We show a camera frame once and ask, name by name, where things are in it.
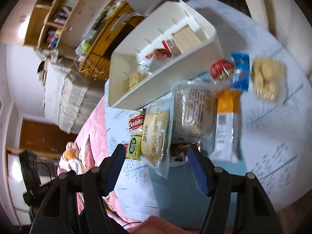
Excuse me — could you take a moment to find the orange white snack bar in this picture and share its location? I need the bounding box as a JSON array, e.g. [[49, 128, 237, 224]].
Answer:
[[210, 91, 241, 165]]

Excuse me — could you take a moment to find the brown snowflake chocolate packet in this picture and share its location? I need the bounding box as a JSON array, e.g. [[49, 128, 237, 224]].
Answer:
[[170, 141, 201, 168]]

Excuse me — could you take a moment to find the clear pastry packet with text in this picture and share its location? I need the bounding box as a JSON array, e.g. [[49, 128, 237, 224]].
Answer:
[[171, 80, 216, 142]]

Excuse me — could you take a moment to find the large cake bread packet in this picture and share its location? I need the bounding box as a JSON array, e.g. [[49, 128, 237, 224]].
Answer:
[[141, 96, 175, 179]]

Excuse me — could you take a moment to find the blue foil snack packet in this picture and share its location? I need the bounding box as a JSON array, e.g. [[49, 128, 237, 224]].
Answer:
[[231, 52, 250, 92]]

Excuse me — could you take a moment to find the clear bag of rice crisps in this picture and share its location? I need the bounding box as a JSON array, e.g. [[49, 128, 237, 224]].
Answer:
[[128, 65, 150, 90]]

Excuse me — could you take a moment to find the small red candy packet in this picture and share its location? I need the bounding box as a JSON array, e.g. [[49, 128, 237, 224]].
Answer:
[[209, 60, 235, 80]]

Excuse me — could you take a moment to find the clear bag of puffed snack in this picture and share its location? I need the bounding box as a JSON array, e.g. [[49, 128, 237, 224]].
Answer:
[[251, 57, 287, 105]]

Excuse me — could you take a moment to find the red white snack packet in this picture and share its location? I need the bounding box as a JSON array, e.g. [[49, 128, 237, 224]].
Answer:
[[145, 48, 171, 61]]

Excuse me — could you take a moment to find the red topped candy bag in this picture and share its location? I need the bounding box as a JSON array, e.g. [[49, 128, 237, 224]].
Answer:
[[162, 39, 181, 58]]

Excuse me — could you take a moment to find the beige wafer cracker packet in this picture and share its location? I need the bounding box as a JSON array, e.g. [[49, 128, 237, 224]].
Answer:
[[171, 24, 202, 53]]

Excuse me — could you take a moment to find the cartoon plush pillow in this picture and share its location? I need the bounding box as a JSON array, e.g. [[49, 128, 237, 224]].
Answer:
[[59, 142, 87, 175]]

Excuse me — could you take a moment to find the green snack packet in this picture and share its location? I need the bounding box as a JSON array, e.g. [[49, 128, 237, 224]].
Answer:
[[126, 135, 142, 161]]

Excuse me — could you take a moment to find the pink bed blanket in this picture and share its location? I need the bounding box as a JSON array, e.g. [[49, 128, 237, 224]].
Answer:
[[73, 97, 152, 234]]

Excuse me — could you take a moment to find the red cookies packet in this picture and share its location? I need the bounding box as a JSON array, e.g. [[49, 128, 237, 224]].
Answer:
[[129, 109, 145, 135]]

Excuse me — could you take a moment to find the floral printed tablecloth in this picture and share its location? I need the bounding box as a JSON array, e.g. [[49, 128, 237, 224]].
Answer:
[[115, 0, 311, 233]]

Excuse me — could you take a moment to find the lace covered cabinet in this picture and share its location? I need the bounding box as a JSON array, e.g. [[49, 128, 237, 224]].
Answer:
[[43, 59, 104, 134]]

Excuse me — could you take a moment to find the wooden desk with drawers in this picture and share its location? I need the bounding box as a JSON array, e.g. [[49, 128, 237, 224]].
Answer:
[[79, 1, 144, 80]]

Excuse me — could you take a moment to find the white plastic storage bin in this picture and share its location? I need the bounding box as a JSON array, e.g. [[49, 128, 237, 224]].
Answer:
[[107, 1, 223, 110]]

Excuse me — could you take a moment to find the wooden bookshelf hutch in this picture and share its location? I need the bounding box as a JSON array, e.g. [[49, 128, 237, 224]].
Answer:
[[24, 0, 113, 56]]

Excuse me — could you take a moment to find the white floral curtain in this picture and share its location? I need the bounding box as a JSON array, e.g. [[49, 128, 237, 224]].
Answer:
[[245, 0, 311, 79]]

